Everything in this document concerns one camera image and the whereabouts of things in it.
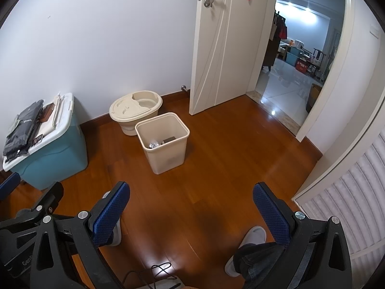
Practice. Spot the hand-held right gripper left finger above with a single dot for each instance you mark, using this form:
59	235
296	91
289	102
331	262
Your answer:
111	213

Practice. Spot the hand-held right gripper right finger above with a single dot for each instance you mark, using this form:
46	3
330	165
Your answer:
270	213

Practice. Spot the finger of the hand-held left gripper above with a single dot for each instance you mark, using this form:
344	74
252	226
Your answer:
51	198
9	184

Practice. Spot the beige plastic bin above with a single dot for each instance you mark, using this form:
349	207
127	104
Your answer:
165	159

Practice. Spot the person's left white slipper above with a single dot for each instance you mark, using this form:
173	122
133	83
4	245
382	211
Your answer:
117	231

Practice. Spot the person's white slipper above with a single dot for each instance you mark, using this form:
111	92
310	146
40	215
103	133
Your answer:
252	236
117	231

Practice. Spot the person's right white slipper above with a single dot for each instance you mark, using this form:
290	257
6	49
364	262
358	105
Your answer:
252	236

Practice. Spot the blue storage box white lid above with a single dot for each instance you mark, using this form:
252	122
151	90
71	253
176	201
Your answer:
51	162

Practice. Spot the person's right leg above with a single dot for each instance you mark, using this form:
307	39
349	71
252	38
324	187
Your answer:
258	262

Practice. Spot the black packaged clothing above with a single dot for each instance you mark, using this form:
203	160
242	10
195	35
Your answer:
24	129

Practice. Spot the cream flat package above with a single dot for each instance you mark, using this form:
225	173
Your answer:
54	117

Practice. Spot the brown flat box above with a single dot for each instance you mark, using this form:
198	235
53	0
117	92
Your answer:
48	113

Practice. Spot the white louvered radiator cover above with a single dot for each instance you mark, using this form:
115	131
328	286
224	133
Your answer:
355	201

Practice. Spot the beige foot bath tub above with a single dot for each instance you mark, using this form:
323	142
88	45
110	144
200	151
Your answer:
126	111

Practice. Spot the metal door stop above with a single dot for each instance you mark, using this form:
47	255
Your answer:
184	88

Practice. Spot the red plastic crate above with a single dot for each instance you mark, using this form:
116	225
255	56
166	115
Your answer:
302	65

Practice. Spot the small blue storage bin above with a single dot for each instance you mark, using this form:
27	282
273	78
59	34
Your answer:
293	57

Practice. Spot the dark wooden chair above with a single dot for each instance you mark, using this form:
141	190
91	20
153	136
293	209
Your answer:
319	56

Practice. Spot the white door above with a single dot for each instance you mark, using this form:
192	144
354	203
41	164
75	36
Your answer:
228	51

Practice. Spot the hanging clothes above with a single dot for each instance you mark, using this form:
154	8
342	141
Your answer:
278	27

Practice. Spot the white light switch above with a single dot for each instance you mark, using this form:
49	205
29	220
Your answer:
374	32

